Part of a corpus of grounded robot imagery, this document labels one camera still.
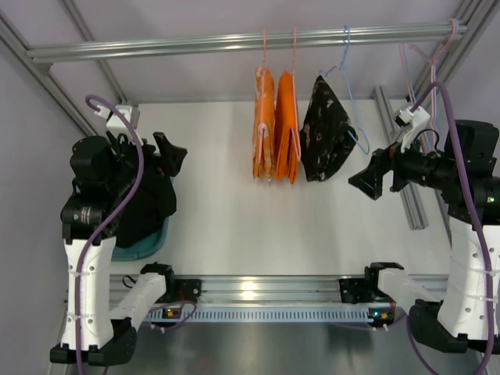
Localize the orange white tie-dye trousers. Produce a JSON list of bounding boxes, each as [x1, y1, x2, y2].
[[252, 66, 275, 180]]

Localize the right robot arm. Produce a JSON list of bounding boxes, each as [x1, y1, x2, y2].
[[348, 120, 499, 355]]

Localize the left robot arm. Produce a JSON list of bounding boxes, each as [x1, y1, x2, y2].
[[50, 132, 188, 367]]

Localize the black patterned trousers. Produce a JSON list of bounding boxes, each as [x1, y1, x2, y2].
[[299, 76, 358, 182]]

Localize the plain orange trousers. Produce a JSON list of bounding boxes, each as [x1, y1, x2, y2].
[[274, 71, 298, 184]]

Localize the pink hanger at right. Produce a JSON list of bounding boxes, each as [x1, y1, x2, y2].
[[403, 18, 459, 149]]

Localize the black garment in basket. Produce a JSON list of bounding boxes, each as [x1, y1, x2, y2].
[[116, 166, 177, 248]]

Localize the teal plastic basket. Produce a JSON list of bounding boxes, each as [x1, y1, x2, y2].
[[112, 218, 169, 263]]

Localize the blue wire hanger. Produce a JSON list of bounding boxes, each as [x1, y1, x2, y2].
[[319, 24, 370, 155]]

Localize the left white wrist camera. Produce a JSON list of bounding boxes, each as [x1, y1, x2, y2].
[[95, 103, 141, 134]]

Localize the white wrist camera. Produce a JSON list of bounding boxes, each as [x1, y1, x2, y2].
[[395, 105, 430, 153], [95, 103, 141, 134]]

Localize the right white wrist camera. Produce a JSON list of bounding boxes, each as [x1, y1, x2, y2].
[[395, 105, 430, 153]]

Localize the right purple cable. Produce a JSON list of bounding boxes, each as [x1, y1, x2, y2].
[[405, 80, 494, 375]]

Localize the aluminium hanging rail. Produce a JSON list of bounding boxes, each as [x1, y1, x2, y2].
[[27, 21, 467, 63]]

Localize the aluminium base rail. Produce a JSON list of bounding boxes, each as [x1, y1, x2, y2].
[[64, 273, 450, 313]]

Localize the white slotted cable duct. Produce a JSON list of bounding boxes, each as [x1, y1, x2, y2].
[[145, 306, 395, 323]]

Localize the right aluminium frame post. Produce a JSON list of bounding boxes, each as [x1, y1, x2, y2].
[[405, 0, 499, 84]]

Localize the aluminium frame post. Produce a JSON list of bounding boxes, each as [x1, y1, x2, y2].
[[405, 0, 499, 84], [1, 1, 126, 134]]

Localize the left aluminium frame post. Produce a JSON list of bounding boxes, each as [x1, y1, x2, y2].
[[1, 1, 126, 134]]

